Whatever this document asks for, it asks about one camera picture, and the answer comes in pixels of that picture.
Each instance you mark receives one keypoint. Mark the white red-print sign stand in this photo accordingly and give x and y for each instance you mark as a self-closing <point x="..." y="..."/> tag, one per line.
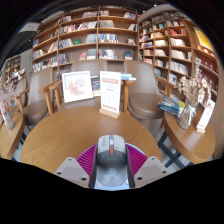
<point x="110" y="91"/>

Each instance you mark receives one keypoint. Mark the glass vase with dried flowers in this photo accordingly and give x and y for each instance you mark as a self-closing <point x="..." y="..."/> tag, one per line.
<point x="186" y="118"/>

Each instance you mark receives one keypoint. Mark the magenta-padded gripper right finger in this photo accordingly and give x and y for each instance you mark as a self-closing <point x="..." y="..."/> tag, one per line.
<point x="136" y="161"/>

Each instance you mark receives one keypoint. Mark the white framed flower picture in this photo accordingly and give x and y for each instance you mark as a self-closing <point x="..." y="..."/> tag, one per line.
<point x="77" y="86"/>

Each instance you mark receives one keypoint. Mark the dark cover book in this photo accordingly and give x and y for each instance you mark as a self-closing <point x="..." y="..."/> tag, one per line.
<point x="95" y="85"/>

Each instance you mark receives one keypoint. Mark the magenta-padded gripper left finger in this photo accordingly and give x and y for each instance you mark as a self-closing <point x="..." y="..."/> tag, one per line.
<point x="86" y="161"/>

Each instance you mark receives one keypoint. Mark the stack of blue books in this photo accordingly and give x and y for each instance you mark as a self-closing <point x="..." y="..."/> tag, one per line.
<point x="170" y="106"/>

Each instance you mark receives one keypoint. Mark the distant wooden bookshelf unit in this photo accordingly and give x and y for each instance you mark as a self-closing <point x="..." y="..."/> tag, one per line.
<point x="15" y="68"/>

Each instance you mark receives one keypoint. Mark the grey computer mouse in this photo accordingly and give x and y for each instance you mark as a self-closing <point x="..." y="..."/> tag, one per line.
<point x="111" y="163"/>

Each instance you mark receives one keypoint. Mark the curved wooden bookshelf unit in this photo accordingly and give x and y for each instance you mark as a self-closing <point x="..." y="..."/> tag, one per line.
<point x="176" y="43"/>

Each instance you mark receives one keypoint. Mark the small white sign stand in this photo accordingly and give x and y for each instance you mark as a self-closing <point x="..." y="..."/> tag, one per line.
<point x="205" y="116"/>

